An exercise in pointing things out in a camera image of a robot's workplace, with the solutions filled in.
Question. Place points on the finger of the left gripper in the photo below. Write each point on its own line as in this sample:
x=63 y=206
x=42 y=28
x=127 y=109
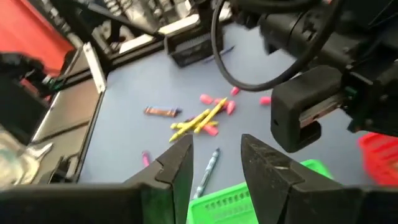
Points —
x=286 y=109

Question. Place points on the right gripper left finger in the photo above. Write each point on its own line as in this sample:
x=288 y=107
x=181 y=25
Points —
x=93 y=208

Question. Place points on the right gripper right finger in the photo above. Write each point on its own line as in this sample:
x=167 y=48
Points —
x=311 y=208

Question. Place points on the dark blue crayon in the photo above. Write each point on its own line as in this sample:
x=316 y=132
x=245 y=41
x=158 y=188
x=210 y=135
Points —
x=174 y=109

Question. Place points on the brown crayon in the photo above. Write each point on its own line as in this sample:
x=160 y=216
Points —
x=158 y=113

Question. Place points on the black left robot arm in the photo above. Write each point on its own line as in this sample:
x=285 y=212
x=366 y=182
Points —
x=295 y=28

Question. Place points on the pink cap eraser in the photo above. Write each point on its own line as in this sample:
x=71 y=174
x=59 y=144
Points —
x=146 y=159
x=206 y=99
x=235 y=91
x=230 y=108
x=265 y=100
x=217 y=101
x=211 y=130

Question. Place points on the red plastic basket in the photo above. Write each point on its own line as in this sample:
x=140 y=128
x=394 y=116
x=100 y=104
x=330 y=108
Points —
x=382 y=158

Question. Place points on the yellow crayon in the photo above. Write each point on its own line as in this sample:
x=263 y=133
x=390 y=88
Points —
x=211 y=115
x=186 y=127
x=175 y=125

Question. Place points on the blue gray crayon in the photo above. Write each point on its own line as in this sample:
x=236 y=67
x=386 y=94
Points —
x=224 y=51

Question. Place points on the green plastic basket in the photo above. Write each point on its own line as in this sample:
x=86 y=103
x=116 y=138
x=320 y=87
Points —
x=224 y=205

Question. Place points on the wooden table side board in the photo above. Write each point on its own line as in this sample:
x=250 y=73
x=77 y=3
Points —
x=71 y=109

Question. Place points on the black plastic basket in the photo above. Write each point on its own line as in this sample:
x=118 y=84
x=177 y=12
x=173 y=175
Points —
x=192 y=49

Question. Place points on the black background equipment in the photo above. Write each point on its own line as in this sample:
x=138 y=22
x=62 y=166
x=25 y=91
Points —
x=18 y=102

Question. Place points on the red background object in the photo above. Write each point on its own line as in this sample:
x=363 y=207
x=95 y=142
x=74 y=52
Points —
x=28 y=28

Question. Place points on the black metal table frame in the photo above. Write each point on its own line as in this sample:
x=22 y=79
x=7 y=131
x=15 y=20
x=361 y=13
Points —
x=93 y=71

